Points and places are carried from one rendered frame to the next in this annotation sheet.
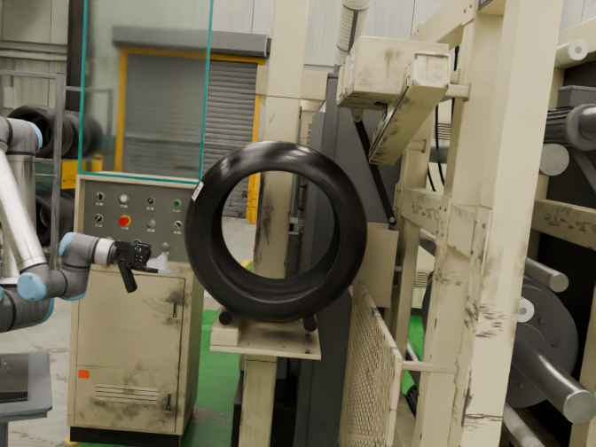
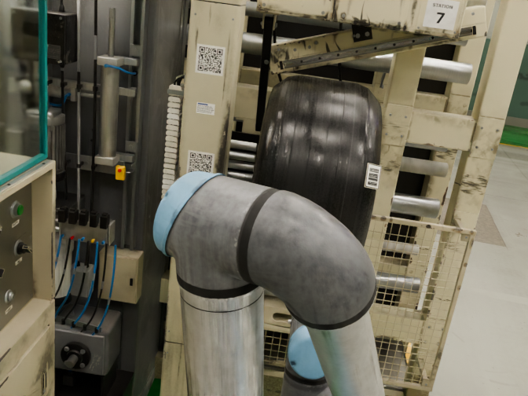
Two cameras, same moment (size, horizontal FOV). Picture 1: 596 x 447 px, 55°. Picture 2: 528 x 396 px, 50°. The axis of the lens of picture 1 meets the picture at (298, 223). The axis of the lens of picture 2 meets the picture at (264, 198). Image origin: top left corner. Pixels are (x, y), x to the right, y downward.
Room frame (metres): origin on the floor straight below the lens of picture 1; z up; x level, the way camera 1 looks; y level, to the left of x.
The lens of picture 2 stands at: (1.95, 1.67, 1.70)
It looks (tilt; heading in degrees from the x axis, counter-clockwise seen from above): 20 degrees down; 274
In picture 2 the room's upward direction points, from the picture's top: 8 degrees clockwise
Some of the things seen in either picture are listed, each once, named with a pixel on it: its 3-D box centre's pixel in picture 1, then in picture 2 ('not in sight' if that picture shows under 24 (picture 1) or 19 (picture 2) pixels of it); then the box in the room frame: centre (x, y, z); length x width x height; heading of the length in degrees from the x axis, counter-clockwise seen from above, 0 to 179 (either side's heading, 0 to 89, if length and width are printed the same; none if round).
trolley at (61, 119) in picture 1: (55, 177); not in sight; (5.63, 2.43, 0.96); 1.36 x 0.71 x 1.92; 175
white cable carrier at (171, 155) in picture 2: not in sight; (173, 166); (2.33, 0.13, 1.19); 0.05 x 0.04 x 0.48; 91
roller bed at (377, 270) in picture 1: (371, 262); (230, 174); (2.21, -0.30, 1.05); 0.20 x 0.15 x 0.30; 1
